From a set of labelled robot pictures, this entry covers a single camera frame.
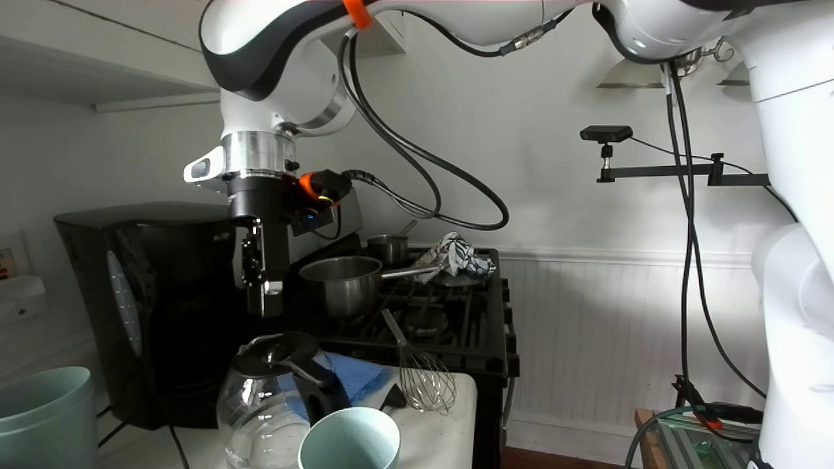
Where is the mint green cup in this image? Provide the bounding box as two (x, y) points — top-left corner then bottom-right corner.
(293, 404), (403, 469)

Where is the crumpled white grey towel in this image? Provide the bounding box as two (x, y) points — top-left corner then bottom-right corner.
(420, 228), (499, 287)

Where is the black hanging cable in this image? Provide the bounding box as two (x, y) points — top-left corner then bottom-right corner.
(662, 62), (699, 389)
(666, 62), (770, 400)

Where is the green translucent container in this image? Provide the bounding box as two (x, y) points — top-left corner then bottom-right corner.
(653, 408), (766, 469)

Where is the black coffee maker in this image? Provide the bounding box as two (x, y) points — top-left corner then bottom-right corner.
(52, 201), (254, 433)

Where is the large steel pot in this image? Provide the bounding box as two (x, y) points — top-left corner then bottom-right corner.
(296, 253), (441, 325)

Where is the black orange wrist camera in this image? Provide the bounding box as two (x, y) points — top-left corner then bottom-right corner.
(288, 166), (353, 234)

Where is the orange strap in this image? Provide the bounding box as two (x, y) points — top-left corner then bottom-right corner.
(338, 0), (375, 33)

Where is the glass kettle with black lid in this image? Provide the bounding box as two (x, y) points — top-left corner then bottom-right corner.
(213, 327), (348, 469)

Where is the small steel pot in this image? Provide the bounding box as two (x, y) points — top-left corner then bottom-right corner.
(368, 219), (421, 269)

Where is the white wall shelf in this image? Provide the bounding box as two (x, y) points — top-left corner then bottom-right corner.
(0, 0), (223, 114)

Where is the mint green bucket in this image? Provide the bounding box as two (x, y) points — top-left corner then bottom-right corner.
(0, 365), (98, 469)

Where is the black stove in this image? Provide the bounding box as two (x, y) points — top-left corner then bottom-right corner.
(283, 184), (521, 469)

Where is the blue cloth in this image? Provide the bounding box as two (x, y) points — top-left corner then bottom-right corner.
(314, 350), (392, 411)

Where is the white table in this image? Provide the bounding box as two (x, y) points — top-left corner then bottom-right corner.
(94, 368), (480, 469)

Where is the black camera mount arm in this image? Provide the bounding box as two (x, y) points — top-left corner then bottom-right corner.
(593, 150), (770, 189)

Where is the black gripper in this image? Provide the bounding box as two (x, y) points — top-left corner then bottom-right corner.
(232, 176), (293, 317)

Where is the black camera on mount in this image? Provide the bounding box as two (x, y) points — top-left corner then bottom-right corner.
(577, 122), (636, 172)

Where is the metal wire whisk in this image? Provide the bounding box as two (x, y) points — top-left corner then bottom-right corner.
(377, 308), (461, 416)

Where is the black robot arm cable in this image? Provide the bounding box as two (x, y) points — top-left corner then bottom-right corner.
(335, 6), (577, 234)

